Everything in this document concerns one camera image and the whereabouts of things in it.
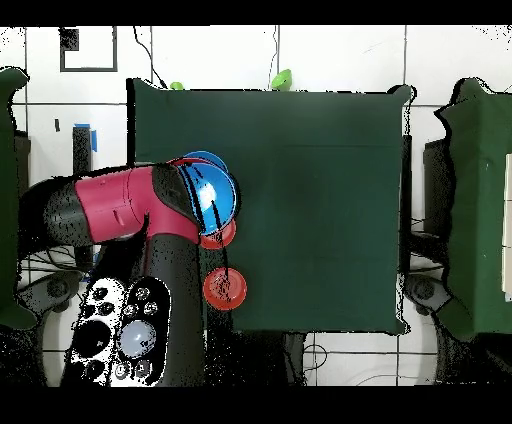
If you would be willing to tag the orange bowl with ringed bottom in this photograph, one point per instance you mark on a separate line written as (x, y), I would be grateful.
(228, 236)

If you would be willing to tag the large blue bowl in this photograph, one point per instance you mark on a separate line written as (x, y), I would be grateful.
(210, 156)
(220, 192)

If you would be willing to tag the large orange bowl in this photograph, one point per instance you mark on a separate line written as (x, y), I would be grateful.
(188, 161)

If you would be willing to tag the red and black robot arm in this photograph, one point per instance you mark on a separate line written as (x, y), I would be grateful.
(116, 204)

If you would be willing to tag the dark green tablecloth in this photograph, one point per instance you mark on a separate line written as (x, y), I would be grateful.
(8, 200)
(480, 200)
(320, 240)

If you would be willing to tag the small plain orange bowl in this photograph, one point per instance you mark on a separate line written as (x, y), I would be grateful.
(236, 292)

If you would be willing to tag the green bowl on floor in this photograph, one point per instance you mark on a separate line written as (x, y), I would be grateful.
(282, 80)

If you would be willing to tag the small green floor object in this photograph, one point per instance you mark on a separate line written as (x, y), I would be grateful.
(176, 85)

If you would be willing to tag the blue tape strip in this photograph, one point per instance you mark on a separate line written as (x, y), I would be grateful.
(94, 140)

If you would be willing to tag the black metal stand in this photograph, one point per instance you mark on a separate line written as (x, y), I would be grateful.
(82, 152)

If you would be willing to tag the grey chair base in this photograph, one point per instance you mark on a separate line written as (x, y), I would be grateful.
(424, 292)

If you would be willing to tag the black chair base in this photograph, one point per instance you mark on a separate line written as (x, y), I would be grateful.
(52, 290)

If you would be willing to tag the dark square floor frame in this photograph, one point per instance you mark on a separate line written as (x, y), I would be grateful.
(114, 52)

